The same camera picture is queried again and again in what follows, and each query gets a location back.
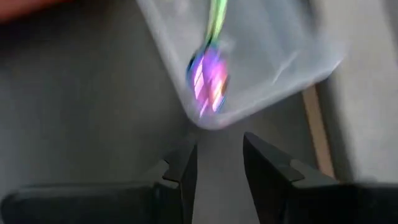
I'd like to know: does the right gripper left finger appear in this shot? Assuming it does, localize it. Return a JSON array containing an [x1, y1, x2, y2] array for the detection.
[[0, 136, 198, 224]]

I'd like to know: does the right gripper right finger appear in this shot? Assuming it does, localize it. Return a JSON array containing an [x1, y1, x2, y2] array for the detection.
[[243, 132, 398, 224]]

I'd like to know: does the iridescent spoon teal handle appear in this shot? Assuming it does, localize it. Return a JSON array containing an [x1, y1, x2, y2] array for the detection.
[[186, 0, 231, 118]]

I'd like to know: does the clear plastic bin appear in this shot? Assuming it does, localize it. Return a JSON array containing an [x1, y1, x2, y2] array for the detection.
[[136, 0, 346, 130]]

